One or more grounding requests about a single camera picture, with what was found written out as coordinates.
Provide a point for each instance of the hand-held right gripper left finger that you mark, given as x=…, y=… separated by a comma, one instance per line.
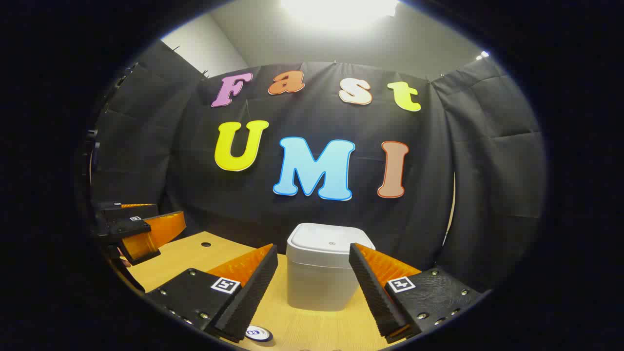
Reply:
x=253, y=292

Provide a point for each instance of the wooden desktop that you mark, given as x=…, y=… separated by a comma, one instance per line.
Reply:
x=312, y=326

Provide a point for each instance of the blue pop can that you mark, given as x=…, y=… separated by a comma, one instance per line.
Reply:
x=258, y=333

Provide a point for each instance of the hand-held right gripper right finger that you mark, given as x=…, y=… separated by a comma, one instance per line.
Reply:
x=373, y=292

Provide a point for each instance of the white desktop garbage bin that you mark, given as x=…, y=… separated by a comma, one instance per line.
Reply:
x=317, y=282

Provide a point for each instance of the black backdrop cloth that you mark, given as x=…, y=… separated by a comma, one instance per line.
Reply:
x=195, y=195

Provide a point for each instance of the ceiling light panel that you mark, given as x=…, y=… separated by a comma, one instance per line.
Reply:
x=482, y=54
x=336, y=9

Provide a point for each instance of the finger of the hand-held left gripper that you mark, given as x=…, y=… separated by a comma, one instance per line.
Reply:
x=122, y=228
x=126, y=211

